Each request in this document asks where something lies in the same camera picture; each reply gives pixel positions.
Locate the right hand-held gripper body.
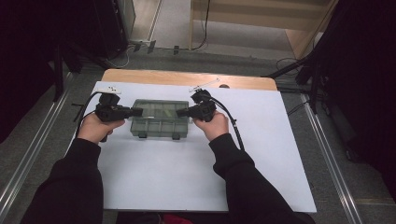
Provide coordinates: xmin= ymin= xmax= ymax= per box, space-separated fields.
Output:
xmin=189 ymin=77 xmax=220 ymax=123

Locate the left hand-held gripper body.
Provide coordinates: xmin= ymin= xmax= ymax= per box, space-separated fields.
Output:
xmin=94 ymin=87 xmax=134 ymax=123

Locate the grey translucent compartment box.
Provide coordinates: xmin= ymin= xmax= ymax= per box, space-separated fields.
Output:
xmin=130 ymin=99 xmax=194 ymax=140

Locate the person's right hand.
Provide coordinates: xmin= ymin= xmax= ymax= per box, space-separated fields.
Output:
xmin=192 ymin=111 xmax=230 ymax=143

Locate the person's left hand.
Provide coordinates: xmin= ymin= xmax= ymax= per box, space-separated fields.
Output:
xmin=77 ymin=112 xmax=125 ymax=145

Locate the white power strip with plugs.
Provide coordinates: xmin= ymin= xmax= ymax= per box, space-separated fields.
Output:
xmin=129 ymin=38 xmax=157 ymax=54

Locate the white table sheet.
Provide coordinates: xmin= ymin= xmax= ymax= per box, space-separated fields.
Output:
xmin=66 ymin=81 xmax=318 ymax=214

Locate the black stand leg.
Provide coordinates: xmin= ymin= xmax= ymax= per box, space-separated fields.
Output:
xmin=262 ymin=52 xmax=321 ymax=78

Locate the grey metal cabinet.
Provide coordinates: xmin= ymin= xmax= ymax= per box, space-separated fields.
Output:
xmin=116 ymin=0 xmax=137 ymax=40

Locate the black curtain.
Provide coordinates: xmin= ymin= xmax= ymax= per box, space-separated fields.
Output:
xmin=311 ymin=0 xmax=396 ymax=200
xmin=0 ymin=0 xmax=129 ymax=144

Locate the red cloth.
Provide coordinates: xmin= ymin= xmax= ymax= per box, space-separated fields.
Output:
xmin=163 ymin=214 xmax=194 ymax=224

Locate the left hand-held gripper black cable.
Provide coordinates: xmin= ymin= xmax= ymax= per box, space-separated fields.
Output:
xmin=74 ymin=91 xmax=104 ymax=138

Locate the white floor cable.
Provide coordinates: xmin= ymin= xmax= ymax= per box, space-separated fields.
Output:
xmin=106 ymin=46 xmax=134 ymax=69

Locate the black stand post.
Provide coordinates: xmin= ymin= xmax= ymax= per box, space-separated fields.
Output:
xmin=52 ymin=43 xmax=64 ymax=103

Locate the black hanging cable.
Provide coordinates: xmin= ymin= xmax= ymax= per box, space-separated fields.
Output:
xmin=190 ymin=0 xmax=212 ymax=51

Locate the metal floor rail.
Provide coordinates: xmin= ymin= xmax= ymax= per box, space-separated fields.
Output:
xmin=300 ymin=92 xmax=363 ymax=224
xmin=0 ymin=73 xmax=74 ymax=216

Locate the black floor cable loop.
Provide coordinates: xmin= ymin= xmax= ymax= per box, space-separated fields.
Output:
xmin=275 ymin=57 xmax=304 ymax=77

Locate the thin black floor cable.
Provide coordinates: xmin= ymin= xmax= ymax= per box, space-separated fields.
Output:
xmin=286 ymin=101 xmax=309 ymax=117

